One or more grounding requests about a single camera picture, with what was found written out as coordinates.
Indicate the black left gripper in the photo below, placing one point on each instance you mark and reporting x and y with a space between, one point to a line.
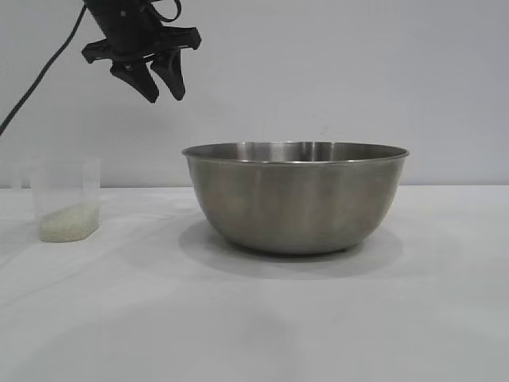
129 32

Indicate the clear plastic measuring cup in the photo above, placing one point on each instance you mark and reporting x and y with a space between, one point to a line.
67 183

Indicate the stainless steel mixing bowl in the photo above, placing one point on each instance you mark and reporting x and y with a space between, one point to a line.
294 203

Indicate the white rice grains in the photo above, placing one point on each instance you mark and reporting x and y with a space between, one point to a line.
67 227

